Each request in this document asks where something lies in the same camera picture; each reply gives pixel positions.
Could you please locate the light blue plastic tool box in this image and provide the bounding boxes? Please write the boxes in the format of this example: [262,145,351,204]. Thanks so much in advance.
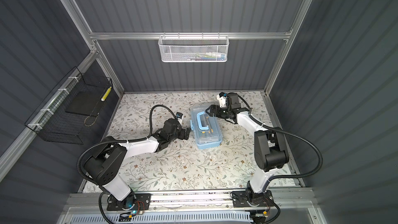
[190,103,223,150]

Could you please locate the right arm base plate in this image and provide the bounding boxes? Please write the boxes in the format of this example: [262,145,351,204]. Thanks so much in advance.
[230,190,274,208]

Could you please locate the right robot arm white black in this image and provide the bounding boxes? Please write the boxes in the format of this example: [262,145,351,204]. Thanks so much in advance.
[205,92,323,205]

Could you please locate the floral table mat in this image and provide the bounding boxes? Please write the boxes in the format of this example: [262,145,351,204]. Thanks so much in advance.
[108,92,257,191]

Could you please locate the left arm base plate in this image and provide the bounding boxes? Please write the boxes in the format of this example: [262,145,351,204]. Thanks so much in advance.
[106,192,152,212]

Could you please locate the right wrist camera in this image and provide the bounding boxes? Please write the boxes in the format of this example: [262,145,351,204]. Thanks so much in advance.
[217,92,227,107]

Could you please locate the yellow marker in black basket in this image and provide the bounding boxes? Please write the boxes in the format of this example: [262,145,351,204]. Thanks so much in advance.
[101,86,112,102]

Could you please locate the black wire mesh basket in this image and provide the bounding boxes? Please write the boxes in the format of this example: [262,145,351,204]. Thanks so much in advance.
[25,67,113,145]

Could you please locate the white wire mesh basket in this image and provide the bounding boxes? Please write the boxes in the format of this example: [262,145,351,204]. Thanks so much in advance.
[158,36,230,63]

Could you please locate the white slotted cable duct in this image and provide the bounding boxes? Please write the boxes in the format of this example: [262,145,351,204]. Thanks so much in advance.
[69,211,254,224]

